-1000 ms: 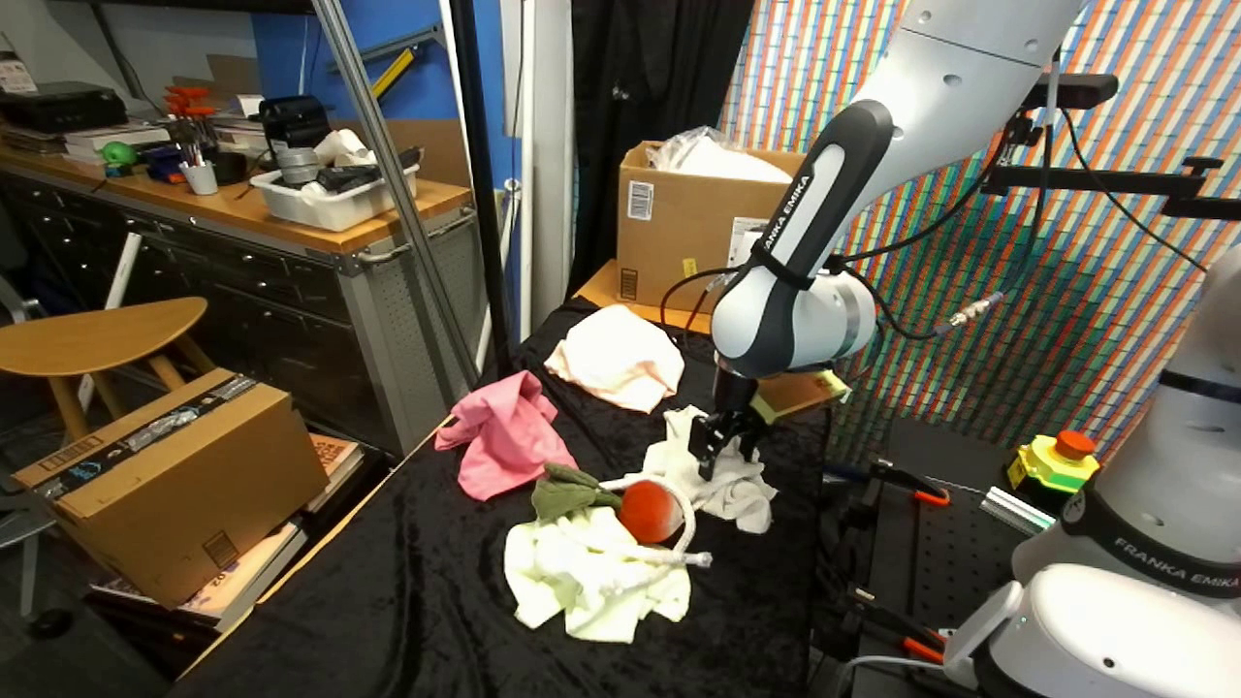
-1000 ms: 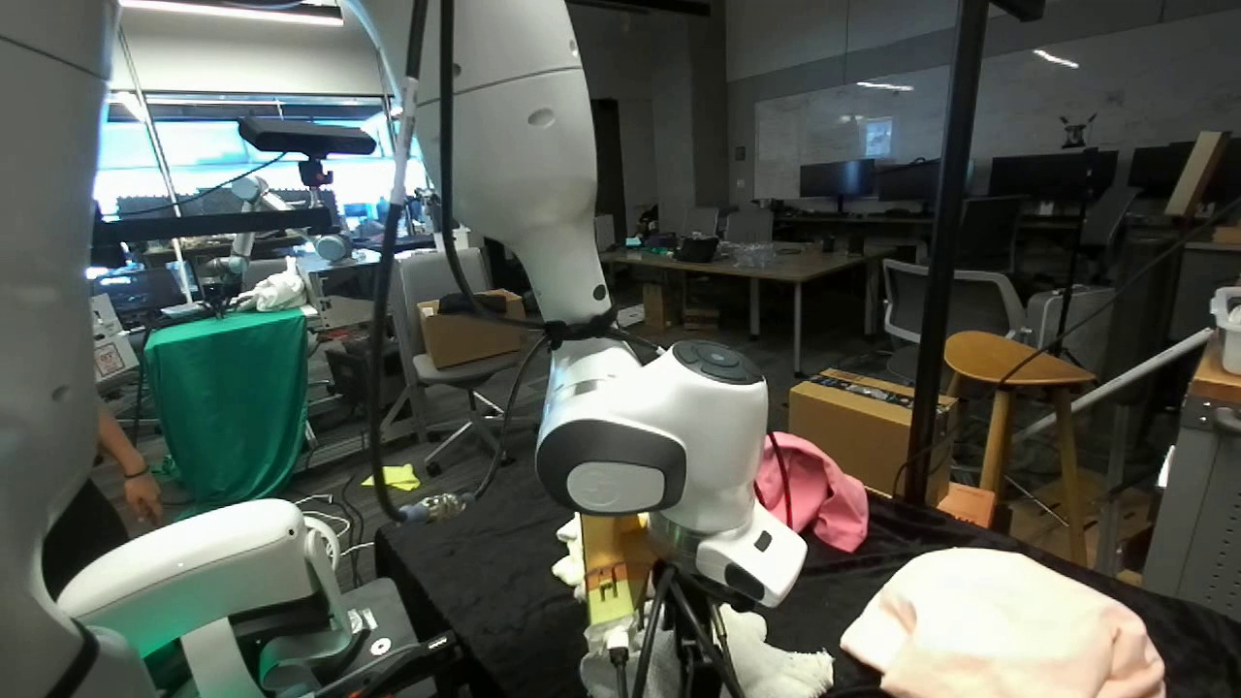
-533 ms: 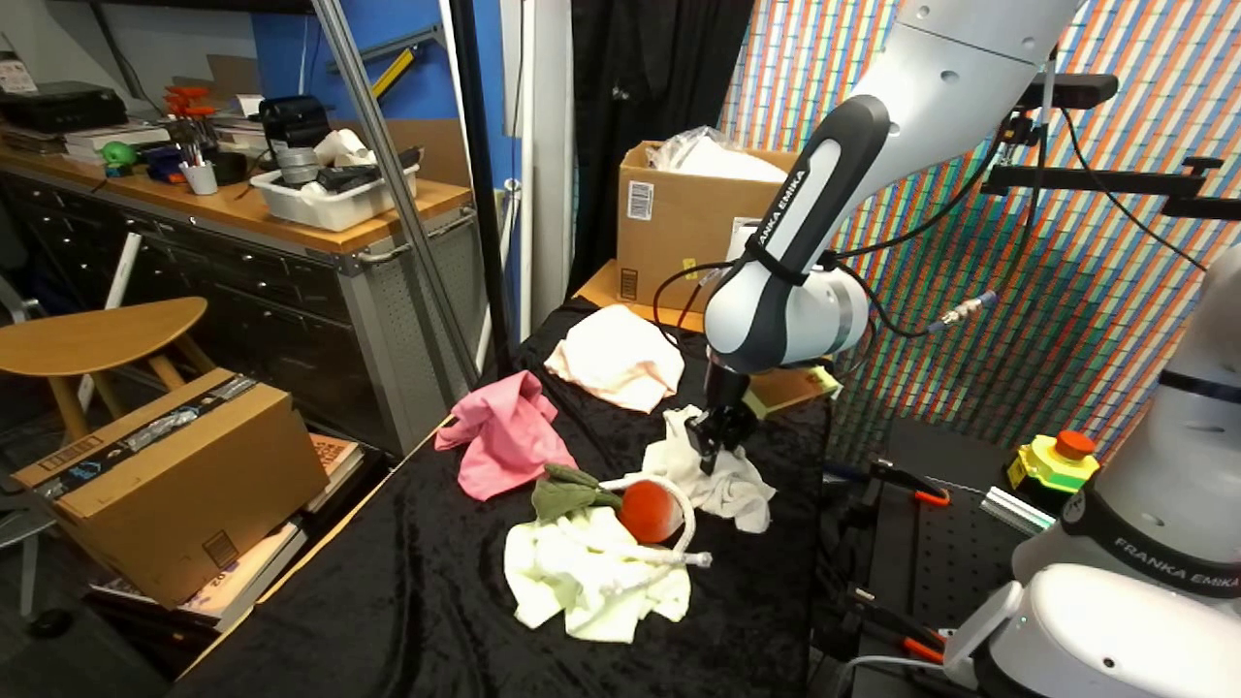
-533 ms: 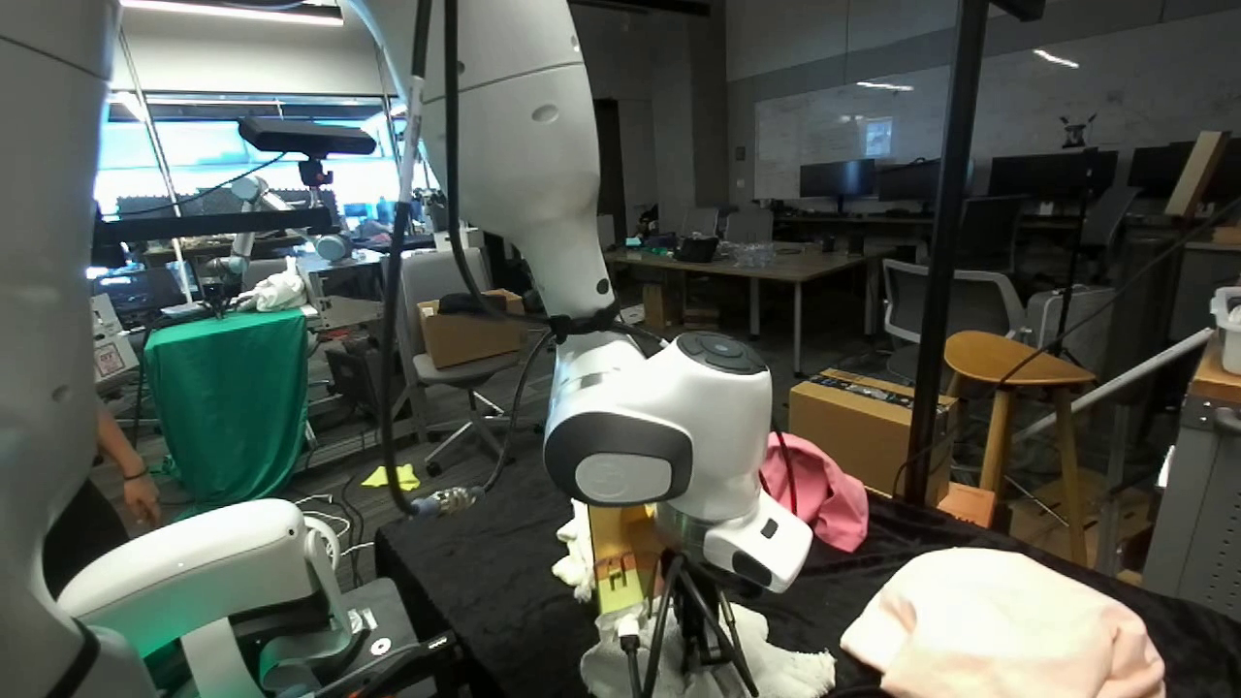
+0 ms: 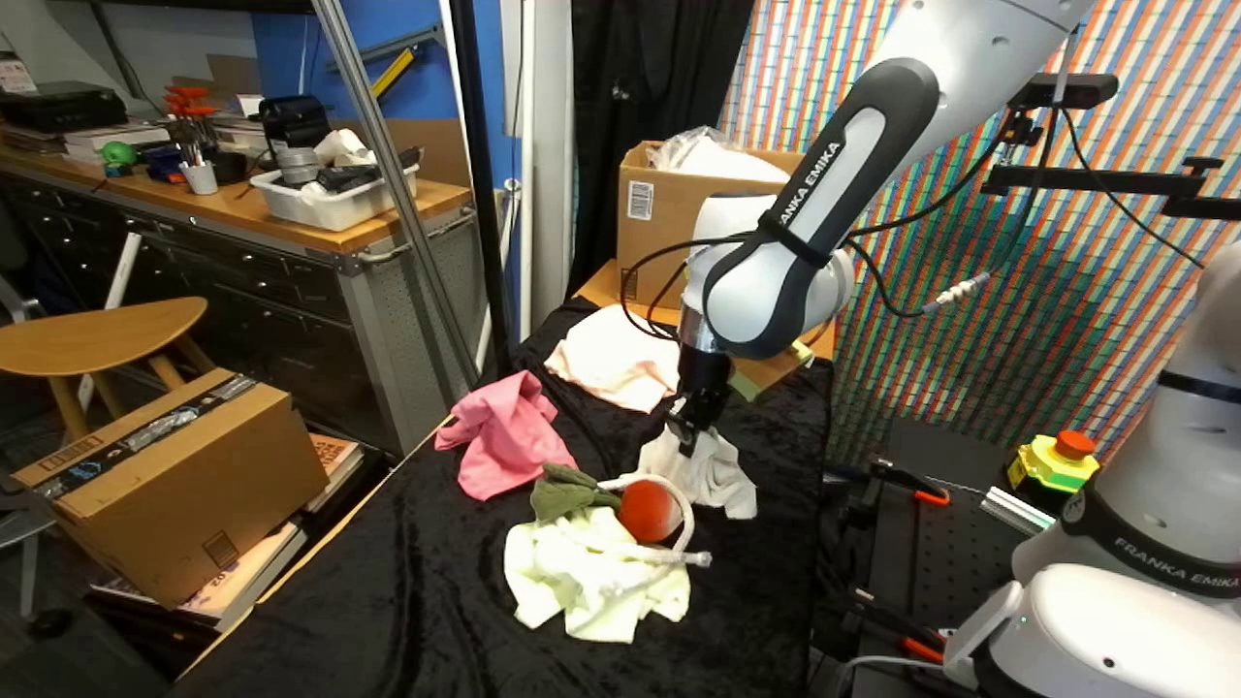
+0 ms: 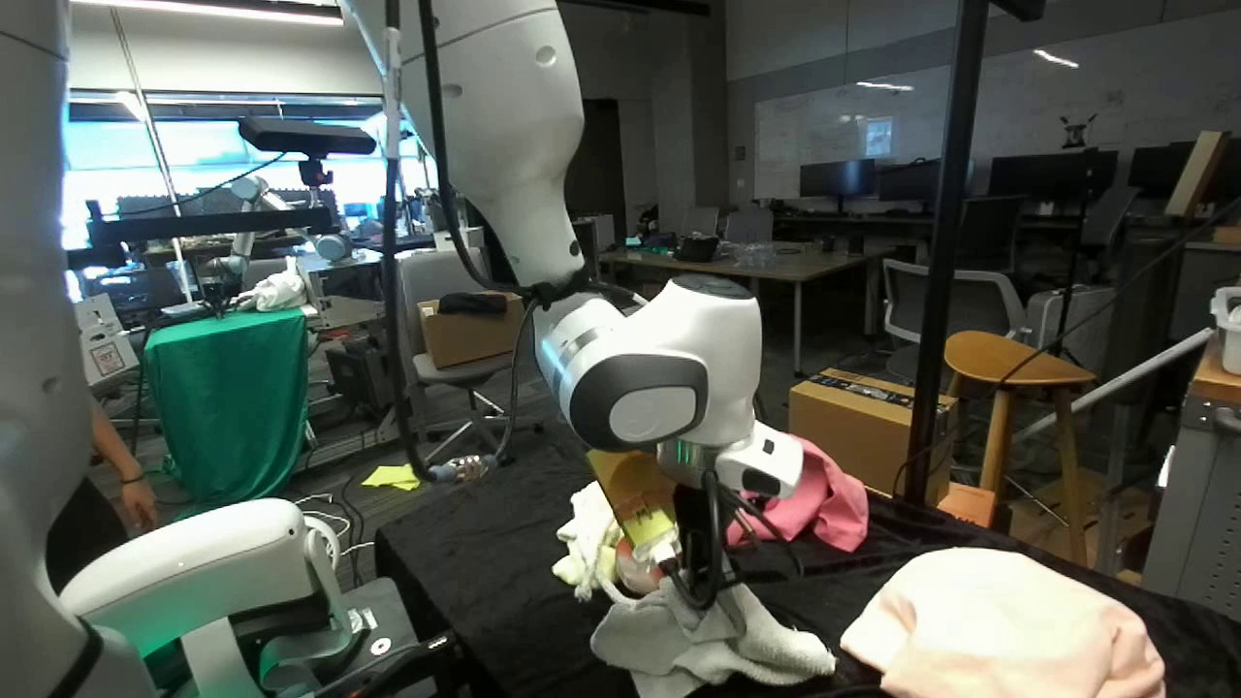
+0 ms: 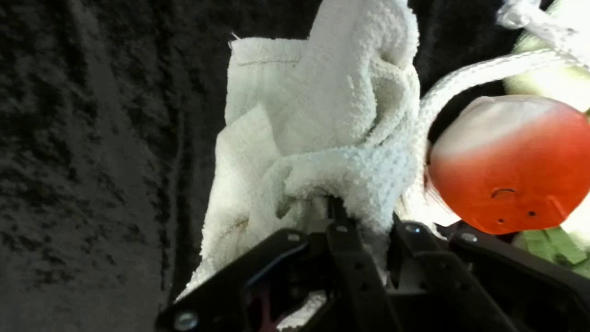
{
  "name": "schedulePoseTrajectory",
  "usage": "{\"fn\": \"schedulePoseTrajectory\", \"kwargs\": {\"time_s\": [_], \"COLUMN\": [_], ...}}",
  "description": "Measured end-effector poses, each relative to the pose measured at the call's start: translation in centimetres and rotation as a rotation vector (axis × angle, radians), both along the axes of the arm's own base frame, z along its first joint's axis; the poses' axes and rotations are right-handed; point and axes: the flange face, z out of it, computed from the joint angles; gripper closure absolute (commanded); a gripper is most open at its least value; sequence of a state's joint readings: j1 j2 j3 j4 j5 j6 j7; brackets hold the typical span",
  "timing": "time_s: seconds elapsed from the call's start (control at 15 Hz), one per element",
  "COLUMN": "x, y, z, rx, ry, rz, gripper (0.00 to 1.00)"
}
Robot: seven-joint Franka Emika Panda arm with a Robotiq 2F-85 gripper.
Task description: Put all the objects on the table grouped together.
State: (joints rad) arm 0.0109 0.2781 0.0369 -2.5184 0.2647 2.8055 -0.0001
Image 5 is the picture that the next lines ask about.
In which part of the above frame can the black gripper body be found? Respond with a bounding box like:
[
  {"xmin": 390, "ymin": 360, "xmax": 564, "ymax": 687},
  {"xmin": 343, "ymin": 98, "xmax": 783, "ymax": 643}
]
[{"xmin": 675, "ymin": 343, "xmax": 743, "ymax": 428}]

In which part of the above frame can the white rope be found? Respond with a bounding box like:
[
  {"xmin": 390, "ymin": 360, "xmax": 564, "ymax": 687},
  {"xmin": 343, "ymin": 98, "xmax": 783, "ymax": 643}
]
[{"xmin": 598, "ymin": 468, "xmax": 719, "ymax": 574}]

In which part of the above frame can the pink cloth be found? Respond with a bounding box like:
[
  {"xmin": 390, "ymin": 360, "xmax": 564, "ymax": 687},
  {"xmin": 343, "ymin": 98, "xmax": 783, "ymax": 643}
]
[{"xmin": 430, "ymin": 369, "xmax": 586, "ymax": 504}]

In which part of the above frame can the large cream towel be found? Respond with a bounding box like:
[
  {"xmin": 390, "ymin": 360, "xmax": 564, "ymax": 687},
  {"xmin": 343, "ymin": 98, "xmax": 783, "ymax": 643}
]
[{"xmin": 541, "ymin": 303, "xmax": 691, "ymax": 418}]

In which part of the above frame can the open labelled cardboard box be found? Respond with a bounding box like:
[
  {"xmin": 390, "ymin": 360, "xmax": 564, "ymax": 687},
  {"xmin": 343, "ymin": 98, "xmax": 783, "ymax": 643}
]
[{"xmin": 615, "ymin": 126, "xmax": 812, "ymax": 312}]

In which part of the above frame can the pale yellow cloth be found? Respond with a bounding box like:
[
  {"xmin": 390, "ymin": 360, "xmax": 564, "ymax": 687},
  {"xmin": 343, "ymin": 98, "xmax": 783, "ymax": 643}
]
[{"xmin": 501, "ymin": 504, "xmax": 700, "ymax": 649}]

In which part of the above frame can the black perforated breadboard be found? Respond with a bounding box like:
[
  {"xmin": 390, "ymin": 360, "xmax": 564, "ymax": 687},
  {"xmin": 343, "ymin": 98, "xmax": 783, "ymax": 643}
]
[{"xmin": 837, "ymin": 424, "xmax": 1081, "ymax": 698}]

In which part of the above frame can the black curtain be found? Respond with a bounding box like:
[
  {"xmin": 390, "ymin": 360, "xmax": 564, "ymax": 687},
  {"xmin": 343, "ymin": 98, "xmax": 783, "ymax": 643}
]
[{"xmin": 569, "ymin": 0, "xmax": 761, "ymax": 308}]

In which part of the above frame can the colourful patterned backdrop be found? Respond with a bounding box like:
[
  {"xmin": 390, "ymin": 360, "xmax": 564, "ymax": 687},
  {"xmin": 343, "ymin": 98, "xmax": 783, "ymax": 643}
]
[{"xmin": 715, "ymin": 0, "xmax": 1226, "ymax": 478}]

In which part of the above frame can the yellow emergency stop button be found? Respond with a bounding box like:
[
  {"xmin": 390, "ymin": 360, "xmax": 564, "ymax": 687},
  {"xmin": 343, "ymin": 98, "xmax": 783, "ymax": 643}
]
[{"xmin": 1006, "ymin": 428, "xmax": 1106, "ymax": 502}]

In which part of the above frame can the slanted metal pole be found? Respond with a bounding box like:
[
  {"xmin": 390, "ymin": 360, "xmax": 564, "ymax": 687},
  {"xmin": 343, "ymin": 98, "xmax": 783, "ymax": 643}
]
[{"xmin": 312, "ymin": 0, "xmax": 487, "ymax": 400}]

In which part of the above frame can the white plastic bin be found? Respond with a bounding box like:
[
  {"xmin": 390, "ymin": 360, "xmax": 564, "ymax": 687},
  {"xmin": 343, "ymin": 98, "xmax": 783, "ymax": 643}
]
[{"xmin": 249, "ymin": 159, "xmax": 428, "ymax": 235}]

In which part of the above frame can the wooden workbench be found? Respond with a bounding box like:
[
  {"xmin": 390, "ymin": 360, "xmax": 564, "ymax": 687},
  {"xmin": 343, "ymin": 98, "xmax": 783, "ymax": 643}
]
[{"xmin": 0, "ymin": 137, "xmax": 492, "ymax": 456}]

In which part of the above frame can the black round helmet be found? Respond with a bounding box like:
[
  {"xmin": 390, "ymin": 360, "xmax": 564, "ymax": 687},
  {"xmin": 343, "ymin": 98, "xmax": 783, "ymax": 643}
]
[{"xmin": 258, "ymin": 92, "xmax": 338, "ymax": 186}]

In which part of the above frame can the blue panel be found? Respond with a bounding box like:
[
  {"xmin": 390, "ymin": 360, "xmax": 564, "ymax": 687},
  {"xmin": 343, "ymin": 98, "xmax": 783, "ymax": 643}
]
[{"xmin": 249, "ymin": 0, "xmax": 525, "ymax": 352}]

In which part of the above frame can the large taped cardboard box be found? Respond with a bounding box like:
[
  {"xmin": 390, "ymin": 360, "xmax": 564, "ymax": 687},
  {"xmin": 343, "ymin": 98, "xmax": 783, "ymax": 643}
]
[{"xmin": 10, "ymin": 366, "xmax": 333, "ymax": 612}]

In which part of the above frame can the white cup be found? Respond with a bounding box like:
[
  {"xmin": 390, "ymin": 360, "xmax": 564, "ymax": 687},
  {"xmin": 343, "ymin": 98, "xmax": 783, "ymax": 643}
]
[{"xmin": 179, "ymin": 157, "xmax": 224, "ymax": 203}]

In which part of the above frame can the orange object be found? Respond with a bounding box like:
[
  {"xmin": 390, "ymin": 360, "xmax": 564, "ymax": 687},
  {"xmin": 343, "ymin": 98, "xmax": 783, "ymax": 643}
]
[{"xmin": 165, "ymin": 79, "xmax": 222, "ymax": 129}]

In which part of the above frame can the wooden stool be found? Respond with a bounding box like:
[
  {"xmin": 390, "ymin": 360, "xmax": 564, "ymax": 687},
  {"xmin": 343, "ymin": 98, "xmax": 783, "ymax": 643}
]
[{"xmin": 0, "ymin": 292, "xmax": 218, "ymax": 444}]

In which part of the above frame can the green object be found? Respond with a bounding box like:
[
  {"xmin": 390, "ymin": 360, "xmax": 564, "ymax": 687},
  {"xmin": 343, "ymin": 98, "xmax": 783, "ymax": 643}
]
[{"xmin": 96, "ymin": 137, "xmax": 145, "ymax": 182}]

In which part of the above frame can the black case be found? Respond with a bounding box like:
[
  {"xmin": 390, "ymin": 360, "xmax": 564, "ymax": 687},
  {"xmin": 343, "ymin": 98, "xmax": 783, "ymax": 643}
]
[{"xmin": 0, "ymin": 79, "xmax": 136, "ymax": 137}]

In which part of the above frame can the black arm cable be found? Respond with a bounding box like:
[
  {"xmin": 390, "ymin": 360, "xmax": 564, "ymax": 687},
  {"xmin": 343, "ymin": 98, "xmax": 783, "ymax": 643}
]
[{"xmin": 618, "ymin": 111, "xmax": 1040, "ymax": 343}]

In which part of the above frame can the orange-handled clamp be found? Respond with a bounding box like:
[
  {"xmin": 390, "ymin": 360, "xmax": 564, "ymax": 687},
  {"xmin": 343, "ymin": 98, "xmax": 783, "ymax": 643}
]
[
  {"xmin": 864, "ymin": 454, "xmax": 958, "ymax": 512},
  {"xmin": 850, "ymin": 582, "xmax": 949, "ymax": 671}
]

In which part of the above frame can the white cable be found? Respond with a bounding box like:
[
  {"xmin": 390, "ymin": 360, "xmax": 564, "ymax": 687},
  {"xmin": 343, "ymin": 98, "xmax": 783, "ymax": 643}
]
[{"xmin": 825, "ymin": 649, "xmax": 964, "ymax": 698}]

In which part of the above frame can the silver metal bracket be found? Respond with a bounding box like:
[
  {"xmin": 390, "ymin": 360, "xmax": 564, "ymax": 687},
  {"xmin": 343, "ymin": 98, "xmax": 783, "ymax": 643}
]
[{"xmin": 979, "ymin": 481, "xmax": 1064, "ymax": 540}]

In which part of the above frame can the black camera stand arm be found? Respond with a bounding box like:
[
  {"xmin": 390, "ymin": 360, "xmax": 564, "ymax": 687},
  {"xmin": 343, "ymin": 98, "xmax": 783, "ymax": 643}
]
[{"xmin": 979, "ymin": 153, "xmax": 1241, "ymax": 225}]

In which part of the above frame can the black camera bar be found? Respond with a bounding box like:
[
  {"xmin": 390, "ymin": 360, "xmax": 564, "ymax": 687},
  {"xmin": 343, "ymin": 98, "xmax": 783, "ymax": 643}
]
[{"xmin": 1006, "ymin": 70, "xmax": 1125, "ymax": 118}]

